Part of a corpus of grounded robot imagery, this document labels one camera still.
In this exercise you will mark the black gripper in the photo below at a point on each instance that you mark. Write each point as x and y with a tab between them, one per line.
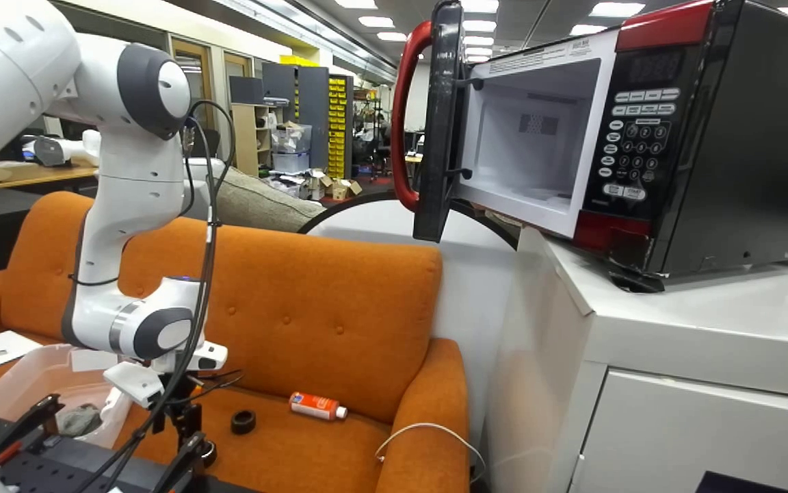
184	415

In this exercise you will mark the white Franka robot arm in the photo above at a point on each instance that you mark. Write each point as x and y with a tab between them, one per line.
130	181

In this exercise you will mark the orange white tube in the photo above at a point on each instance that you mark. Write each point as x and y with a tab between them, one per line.
313	407

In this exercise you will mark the red black clamp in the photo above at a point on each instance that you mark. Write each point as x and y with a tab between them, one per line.
33	415

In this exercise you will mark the clear plastic container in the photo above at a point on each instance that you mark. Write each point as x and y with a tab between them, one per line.
28	374

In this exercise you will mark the orange fabric sofa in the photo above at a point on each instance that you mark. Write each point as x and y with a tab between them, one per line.
320	302

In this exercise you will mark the grey cushion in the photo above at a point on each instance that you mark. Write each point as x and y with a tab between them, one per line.
267	205

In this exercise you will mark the background storage shelf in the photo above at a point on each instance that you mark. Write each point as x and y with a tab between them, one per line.
285	119

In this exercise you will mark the yellow black striped pillar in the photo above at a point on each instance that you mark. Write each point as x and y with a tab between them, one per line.
337	127

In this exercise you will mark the white cabinet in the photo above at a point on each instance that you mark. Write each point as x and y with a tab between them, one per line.
684	337

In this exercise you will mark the red black microwave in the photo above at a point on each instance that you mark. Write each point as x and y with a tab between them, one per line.
731	137

